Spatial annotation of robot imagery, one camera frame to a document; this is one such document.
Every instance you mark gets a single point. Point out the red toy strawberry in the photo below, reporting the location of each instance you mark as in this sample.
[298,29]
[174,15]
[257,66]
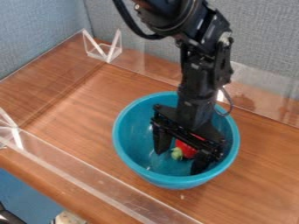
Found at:
[182,151]

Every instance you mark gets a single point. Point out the blue plastic bowl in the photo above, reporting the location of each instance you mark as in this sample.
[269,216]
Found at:
[167,170]

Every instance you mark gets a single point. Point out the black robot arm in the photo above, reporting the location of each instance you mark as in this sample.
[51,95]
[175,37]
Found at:
[202,34]

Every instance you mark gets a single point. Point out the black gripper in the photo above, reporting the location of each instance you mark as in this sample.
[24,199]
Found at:
[186,121]

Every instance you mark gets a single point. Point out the clear acrylic corner bracket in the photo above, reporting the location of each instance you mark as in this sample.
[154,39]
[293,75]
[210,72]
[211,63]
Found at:
[103,51]

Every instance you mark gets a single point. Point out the clear acrylic back barrier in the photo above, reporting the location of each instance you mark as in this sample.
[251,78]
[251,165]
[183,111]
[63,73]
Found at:
[258,91]

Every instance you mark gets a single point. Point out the clear acrylic barrier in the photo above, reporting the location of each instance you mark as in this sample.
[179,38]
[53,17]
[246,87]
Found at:
[89,191]
[258,91]

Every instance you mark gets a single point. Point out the clear acrylic front barrier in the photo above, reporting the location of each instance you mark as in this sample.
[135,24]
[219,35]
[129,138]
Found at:
[89,191]

